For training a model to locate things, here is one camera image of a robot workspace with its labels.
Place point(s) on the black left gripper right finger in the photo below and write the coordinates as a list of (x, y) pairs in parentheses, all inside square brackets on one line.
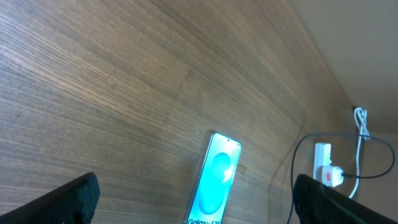
[(315, 203)]

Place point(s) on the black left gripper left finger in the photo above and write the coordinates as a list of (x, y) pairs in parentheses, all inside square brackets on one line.
[(74, 202)]

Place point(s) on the white USB charger plug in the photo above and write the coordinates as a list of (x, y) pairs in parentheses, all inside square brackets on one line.
[(332, 176)]

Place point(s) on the white power strip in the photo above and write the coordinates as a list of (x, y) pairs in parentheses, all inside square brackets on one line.
[(322, 157)]

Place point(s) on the teal Galaxy smartphone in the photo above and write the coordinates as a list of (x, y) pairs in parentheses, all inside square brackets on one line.
[(214, 181)]

